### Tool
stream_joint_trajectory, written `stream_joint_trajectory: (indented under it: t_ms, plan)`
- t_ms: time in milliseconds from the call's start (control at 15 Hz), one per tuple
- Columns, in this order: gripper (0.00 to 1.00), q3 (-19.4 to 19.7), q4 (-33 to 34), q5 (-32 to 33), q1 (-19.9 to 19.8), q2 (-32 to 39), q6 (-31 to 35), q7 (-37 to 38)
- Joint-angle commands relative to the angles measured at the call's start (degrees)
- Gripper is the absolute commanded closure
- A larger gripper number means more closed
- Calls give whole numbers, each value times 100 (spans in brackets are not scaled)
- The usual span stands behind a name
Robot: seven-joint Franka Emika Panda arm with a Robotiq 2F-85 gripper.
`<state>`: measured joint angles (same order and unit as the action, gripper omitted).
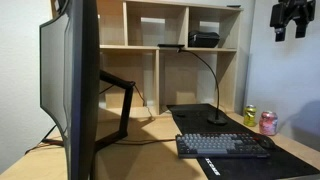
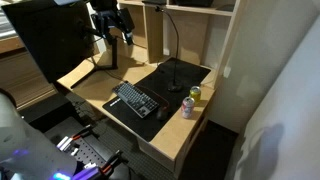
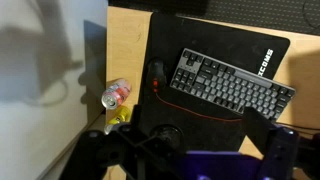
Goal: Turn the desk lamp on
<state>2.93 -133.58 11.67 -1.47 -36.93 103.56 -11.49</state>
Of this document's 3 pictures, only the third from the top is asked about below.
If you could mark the black desk mat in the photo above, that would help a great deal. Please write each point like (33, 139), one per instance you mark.
(206, 36)

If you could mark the light wooden desk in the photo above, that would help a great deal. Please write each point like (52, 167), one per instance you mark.
(126, 43)

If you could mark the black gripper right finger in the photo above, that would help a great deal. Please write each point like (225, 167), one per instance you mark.
(280, 150)

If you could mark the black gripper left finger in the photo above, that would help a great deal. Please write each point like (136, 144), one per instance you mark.
(133, 153)

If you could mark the black grey mechanical keyboard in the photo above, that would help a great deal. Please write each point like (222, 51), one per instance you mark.
(230, 83)

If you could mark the pink soda can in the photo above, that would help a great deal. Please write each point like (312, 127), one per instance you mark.
(116, 91)

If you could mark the yellow soda can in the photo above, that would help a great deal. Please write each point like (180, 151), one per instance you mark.
(121, 113)

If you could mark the black computer mouse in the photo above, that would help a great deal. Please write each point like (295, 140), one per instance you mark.
(156, 71)

